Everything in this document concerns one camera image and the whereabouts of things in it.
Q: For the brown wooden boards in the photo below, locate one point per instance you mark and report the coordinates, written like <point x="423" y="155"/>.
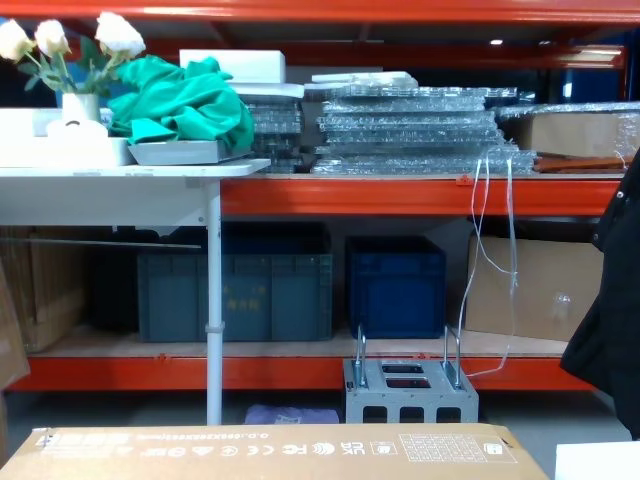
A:
<point x="580" y="164"/>

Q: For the green crumpled cloth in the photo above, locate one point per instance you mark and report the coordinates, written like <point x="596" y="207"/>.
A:
<point x="180" y="105"/>

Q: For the white flower vase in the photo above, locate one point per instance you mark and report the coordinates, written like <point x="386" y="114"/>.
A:
<point x="80" y="106"/>

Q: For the printed long cardboard box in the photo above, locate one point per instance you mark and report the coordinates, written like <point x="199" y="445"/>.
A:
<point x="250" y="455"/>

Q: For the purple folded cloth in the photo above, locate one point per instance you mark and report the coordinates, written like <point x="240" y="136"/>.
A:
<point x="290" y="415"/>

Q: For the plain brown cardboard box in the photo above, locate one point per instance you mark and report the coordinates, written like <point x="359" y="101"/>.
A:
<point x="535" y="290"/>

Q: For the flat cardboard sheets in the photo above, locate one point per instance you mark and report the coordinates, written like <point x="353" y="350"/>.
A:
<point x="50" y="290"/>

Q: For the grey shallow plastic tray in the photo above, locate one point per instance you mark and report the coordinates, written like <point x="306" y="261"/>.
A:
<point x="175" y="152"/>

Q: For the white paper roll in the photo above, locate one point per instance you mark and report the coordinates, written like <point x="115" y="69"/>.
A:
<point x="77" y="129"/>

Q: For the grey plastic crate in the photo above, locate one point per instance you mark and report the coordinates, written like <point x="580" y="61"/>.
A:
<point x="235" y="300"/>

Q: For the stack of bubble-wrapped panels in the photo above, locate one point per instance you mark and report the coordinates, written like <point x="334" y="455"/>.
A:
<point x="415" y="125"/>

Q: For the leaning brown cardboard panel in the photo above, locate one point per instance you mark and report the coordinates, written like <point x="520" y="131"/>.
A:
<point x="10" y="340"/>

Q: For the white flat box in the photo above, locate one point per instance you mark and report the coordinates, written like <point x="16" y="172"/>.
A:
<point x="55" y="150"/>

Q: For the white folding table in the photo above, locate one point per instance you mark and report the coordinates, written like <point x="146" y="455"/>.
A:
<point x="100" y="195"/>

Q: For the stack of clear plastic cases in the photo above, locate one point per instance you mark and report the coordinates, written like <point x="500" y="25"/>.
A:
<point x="277" y="130"/>

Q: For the white artificial rose bouquet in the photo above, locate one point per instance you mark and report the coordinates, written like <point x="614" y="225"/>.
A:
<point x="117" y="32"/>

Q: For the bubble-wrapped cardboard box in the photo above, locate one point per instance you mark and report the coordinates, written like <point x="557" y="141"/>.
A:
<point x="570" y="130"/>

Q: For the white foam block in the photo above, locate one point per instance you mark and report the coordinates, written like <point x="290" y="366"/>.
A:
<point x="250" y="62"/>

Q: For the white foam sheet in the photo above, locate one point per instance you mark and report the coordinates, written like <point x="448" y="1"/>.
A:
<point x="270" y="90"/>
<point x="365" y="77"/>

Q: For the black hanging coat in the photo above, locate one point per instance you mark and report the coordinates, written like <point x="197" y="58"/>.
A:
<point x="615" y="310"/>

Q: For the blue plastic crate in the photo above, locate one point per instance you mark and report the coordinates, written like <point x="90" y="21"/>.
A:
<point x="400" y="290"/>

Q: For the orange steel shelving rack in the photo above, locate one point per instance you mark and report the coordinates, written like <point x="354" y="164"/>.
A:
<point x="350" y="196"/>

